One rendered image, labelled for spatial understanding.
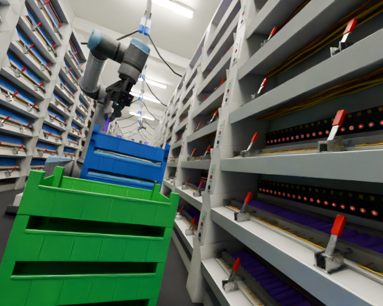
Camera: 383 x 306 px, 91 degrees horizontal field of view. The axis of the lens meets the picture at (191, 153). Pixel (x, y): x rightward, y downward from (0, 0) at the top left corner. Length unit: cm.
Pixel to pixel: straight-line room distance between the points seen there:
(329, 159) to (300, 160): 6
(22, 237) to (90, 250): 12
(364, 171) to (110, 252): 47
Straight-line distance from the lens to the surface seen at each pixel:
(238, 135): 80
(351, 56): 47
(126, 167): 77
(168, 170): 211
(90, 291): 51
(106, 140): 77
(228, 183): 78
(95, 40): 103
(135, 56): 92
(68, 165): 158
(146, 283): 52
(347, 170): 39
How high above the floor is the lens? 45
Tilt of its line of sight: 7 degrees up
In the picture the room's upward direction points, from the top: 12 degrees clockwise
